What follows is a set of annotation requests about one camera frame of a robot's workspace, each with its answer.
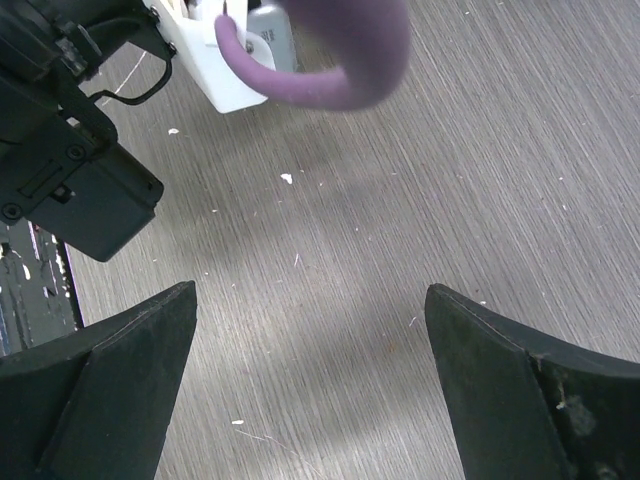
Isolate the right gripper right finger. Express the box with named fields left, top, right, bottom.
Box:
left=425, top=284, right=639, bottom=480

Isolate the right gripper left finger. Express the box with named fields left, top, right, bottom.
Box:
left=1, top=281, right=197, bottom=480

